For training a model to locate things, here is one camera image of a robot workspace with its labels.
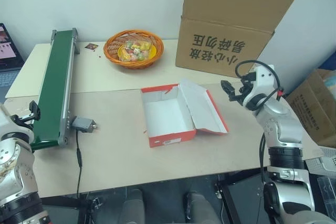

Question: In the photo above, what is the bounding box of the white plastic basket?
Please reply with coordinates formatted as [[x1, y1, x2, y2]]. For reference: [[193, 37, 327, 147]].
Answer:
[[306, 146, 336, 180]]

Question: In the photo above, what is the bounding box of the thin black cable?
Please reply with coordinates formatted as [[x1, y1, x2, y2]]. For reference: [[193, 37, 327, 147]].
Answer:
[[75, 129, 83, 199]]

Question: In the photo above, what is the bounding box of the beige cardboard sheet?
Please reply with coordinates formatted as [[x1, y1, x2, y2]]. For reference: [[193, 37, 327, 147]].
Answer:
[[5, 39, 264, 100]]

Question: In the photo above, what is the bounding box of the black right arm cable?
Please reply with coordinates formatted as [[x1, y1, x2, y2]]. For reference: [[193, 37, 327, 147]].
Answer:
[[235, 60, 286, 190]]

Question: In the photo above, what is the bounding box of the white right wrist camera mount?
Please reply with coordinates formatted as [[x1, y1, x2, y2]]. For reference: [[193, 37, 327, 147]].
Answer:
[[247, 64, 279, 104]]

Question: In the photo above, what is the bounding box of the black cabinet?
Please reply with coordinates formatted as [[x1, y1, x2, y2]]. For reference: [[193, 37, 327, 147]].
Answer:
[[215, 170, 266, 224]]

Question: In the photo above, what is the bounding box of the large brown cardboard box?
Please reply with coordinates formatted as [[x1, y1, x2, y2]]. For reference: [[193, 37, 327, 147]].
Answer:
[[175, 0, 303, 79]]

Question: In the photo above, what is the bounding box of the orange wicker basket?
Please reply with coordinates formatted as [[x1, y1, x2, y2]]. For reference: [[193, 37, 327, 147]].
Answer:
[[103, 29, 165, 70]]

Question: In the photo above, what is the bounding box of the clear plastic container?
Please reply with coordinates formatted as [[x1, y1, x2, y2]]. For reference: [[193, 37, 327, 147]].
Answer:
[[316, 175, 336, 213]]

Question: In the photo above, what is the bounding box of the open laptop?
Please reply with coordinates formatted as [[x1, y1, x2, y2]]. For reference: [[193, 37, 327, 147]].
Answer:
[[0, 23, 26, 89]]

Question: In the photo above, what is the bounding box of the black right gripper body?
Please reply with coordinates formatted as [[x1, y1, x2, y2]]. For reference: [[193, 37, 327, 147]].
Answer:
[[228, 73, 257, 103]]

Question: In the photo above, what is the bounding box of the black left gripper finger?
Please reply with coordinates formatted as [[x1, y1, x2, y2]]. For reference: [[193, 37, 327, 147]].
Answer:
[[29, 100, 41, 121]]

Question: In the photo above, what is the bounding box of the orange and white shoebox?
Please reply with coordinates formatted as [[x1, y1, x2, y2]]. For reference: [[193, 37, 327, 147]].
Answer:
[[140, 78, 230, 148]]

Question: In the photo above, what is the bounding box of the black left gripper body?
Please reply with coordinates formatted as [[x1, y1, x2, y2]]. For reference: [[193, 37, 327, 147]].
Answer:
[[12, 113, 36, 131]]

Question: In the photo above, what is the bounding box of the printed brown cardboard carton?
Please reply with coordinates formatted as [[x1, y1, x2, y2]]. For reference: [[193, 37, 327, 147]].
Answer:
[[285, 68, 336, 147]]

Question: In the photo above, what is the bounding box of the blue object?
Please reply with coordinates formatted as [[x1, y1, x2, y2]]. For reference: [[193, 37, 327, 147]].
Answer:
[[321, 50, 336, 71]]

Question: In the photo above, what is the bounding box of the green conveyor belt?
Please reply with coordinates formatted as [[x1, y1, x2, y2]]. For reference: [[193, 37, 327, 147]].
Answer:
[[28, 27, 79, 152]]

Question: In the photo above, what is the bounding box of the black table frame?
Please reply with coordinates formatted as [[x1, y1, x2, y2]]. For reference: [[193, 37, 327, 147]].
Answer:
[[40, 194, 106, 224]]

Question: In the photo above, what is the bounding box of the yellow plate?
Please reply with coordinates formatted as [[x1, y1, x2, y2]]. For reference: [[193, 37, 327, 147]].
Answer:
[[117, 43, 158, 62]]

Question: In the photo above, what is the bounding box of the small grey motor box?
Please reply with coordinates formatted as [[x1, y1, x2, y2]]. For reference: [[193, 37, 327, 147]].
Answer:
[[70, 115, 98, 134]]

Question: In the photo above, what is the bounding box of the dark grey rounded shape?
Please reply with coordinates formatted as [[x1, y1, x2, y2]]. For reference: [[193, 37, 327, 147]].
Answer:
[[184, 190, 222, 224], [122, 188, 146, 224]]

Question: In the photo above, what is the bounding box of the clear bag of colourful candies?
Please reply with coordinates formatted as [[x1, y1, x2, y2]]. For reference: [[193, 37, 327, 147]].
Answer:
[[118, 39, 154, 63]]

